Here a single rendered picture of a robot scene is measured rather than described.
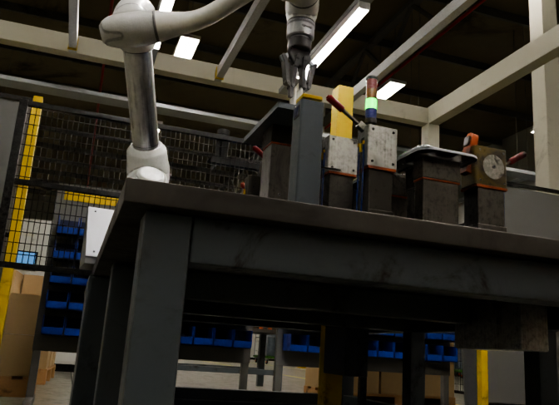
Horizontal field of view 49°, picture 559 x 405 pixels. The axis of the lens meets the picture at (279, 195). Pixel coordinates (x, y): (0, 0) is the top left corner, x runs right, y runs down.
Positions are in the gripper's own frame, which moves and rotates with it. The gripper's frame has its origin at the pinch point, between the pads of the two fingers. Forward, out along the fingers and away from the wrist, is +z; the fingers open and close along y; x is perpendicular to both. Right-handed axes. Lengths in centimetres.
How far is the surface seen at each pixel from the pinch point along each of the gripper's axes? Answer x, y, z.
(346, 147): -3.9, 17.0, 13.0
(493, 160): -35, 47, 19
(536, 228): 192, 349, -41
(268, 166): 10.8, -2.4, 19.8
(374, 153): -28.4, 9.4, 22.8
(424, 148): -37.6, 18.7, 21.7
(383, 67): 302, 268, -210
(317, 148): -16.6, -1.4, 20.7
